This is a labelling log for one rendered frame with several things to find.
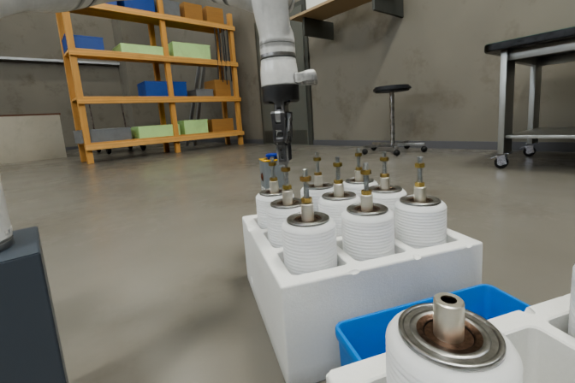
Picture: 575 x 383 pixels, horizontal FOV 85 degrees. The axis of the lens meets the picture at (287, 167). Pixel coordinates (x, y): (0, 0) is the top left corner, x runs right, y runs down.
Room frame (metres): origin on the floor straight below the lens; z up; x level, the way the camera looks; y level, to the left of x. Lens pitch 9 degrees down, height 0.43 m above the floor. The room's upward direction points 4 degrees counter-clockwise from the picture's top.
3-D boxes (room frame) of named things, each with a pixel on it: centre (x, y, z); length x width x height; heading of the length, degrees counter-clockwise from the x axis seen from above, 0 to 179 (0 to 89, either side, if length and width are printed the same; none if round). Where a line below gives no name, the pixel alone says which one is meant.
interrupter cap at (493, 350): (0.22, -0.12, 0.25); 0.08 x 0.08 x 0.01
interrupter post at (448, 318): (0.22, -0.12, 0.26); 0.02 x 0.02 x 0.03
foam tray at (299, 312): (0.68, -0.11, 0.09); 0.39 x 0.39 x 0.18; 16
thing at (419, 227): (0.60, -0.26, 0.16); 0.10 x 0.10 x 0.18
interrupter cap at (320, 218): (0.53, -0.03, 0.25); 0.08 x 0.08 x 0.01
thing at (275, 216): (0.64, 0.00, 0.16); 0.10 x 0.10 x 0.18
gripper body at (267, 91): (0.64, 0.00, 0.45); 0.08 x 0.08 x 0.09
